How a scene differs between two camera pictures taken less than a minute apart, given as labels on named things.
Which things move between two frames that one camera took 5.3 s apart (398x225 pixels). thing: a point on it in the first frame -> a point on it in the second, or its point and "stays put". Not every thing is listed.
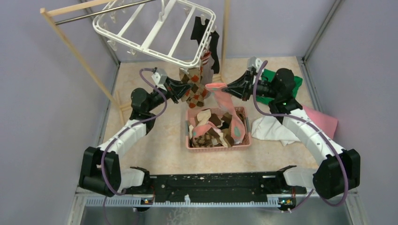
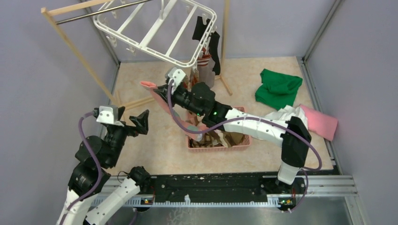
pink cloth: (327, 124) stays put
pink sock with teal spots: (222, 97) -> (188, 121)
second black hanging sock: (213, 51) stays put
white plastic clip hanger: (177, 32) stays put
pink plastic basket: (190, 112) stays put
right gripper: (243, 86) -> (163, 91)
